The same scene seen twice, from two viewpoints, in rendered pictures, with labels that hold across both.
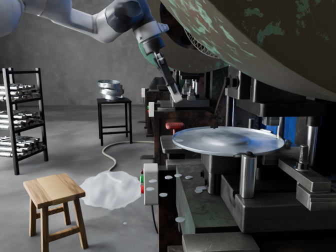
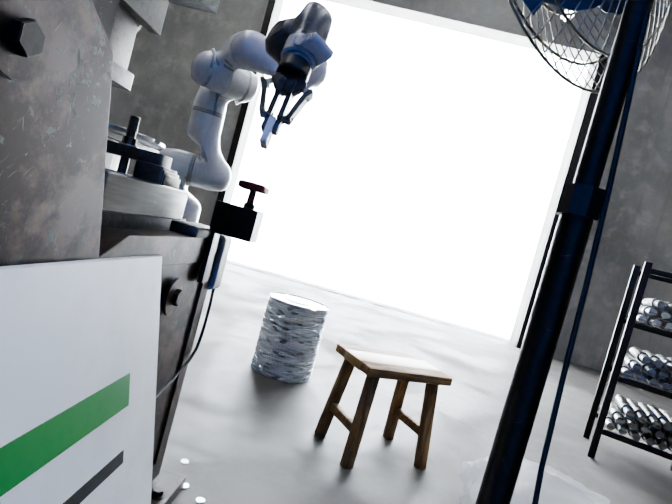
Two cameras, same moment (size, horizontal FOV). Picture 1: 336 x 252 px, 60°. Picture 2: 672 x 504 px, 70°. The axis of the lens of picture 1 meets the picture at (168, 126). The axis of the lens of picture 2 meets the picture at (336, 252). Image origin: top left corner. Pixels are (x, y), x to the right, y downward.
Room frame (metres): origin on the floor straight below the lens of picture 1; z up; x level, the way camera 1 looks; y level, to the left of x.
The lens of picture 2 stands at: (1.44, -1.03, 0.71)
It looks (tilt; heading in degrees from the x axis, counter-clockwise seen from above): 2 degrees down; 99
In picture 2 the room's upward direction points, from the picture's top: 15 degrees clockwise
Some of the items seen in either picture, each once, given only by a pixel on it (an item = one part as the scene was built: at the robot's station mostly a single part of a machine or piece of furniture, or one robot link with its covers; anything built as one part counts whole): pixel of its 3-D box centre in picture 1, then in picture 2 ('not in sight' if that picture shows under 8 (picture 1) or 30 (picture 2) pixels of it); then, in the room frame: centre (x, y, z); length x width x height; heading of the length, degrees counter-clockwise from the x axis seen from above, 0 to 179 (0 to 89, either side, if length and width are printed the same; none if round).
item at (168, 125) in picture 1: (175, 133); (250, 200); (1.08, -0.03, 0.72); 0.07 x 0.06 x 0.08; 94
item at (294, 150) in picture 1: (269, 147); not in sight; (0.76, -0.28, 0.76); 0.15 x 0.09 x 0.05; 4
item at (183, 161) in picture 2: not in sight; (178, 186); (0.62, 0.50, 0.71); 0.18 x 0.11 x 0.25; 20
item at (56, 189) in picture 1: (55, 214); (381, 406); (1.49, 0.63, 0.16); 0.34 x 0.24 x 0.34; 36
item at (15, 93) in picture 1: (13, 118); (661, 370); (2.74, 1.48, 0.47); 0.46 x 0.43 x 0.95; 74
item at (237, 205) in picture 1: (269, 176); (34, 167); (0.76, -0.28, 0.68); 0.45 x 0.30 x 0.06; 4
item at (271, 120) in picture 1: (270, 117); not in sight; (0.76, -0.27, 0.84); 0.05 x 0.03 x 0.04; 4
